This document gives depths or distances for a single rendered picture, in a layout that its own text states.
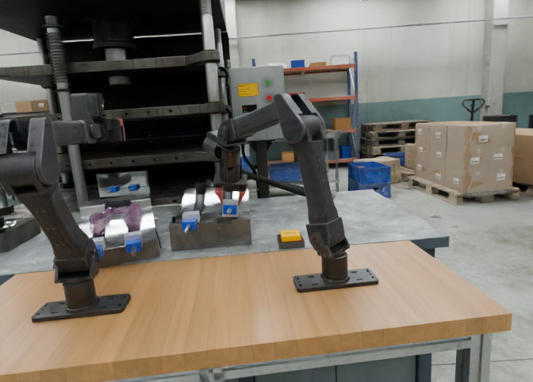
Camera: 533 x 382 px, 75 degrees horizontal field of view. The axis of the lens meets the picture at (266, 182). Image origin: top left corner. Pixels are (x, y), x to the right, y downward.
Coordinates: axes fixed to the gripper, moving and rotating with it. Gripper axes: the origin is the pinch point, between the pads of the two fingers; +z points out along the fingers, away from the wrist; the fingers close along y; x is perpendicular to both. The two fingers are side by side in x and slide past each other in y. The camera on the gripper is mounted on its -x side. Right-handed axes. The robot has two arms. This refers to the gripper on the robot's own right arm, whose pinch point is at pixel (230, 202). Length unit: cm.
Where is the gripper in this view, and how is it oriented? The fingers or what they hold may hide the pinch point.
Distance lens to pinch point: 113.2
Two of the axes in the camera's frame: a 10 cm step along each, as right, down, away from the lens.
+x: 0.4, 5.2, -8.5
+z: -0.6, 8.5, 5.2
